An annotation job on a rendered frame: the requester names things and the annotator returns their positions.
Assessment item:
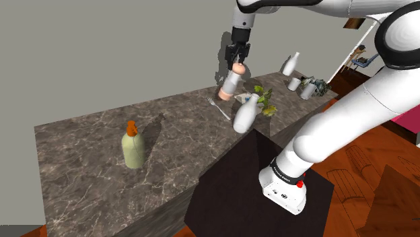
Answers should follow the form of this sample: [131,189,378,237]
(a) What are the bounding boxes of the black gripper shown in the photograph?
[225,26,252,71]

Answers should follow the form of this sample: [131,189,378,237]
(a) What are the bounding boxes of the white peach-ended pepper mill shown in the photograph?
[217,63,246,102]

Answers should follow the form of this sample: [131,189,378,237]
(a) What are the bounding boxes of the small grey tray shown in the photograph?
[234,92,254,104]

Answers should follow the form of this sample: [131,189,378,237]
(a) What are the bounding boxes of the small white bottle vase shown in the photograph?
[281,51,301,77]

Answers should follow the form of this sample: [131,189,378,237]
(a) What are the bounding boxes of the green leafy plant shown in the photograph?
[254,85,279,118]

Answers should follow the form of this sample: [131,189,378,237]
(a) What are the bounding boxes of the silver fork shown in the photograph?
[206,96,232,122]

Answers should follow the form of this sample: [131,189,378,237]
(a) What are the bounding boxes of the large white vase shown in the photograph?
[232,93,260,135]

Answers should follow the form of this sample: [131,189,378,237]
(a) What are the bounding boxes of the white cylinder cup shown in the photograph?
[300,82,317,101]

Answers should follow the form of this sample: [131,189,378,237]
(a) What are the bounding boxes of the blue chair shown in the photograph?
[349,44,380,71]

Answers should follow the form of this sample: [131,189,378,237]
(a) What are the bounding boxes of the dark robot stand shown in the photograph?
[183,128,336,237]

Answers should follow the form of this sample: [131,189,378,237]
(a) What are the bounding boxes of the green bottle with orange cap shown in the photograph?
[120,120,147,170]

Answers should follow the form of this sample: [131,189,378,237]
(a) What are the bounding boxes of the pink furniture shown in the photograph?
[389,106,420,135]

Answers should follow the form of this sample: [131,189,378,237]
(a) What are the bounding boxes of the brown wall picture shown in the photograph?
[343,18,366,30]

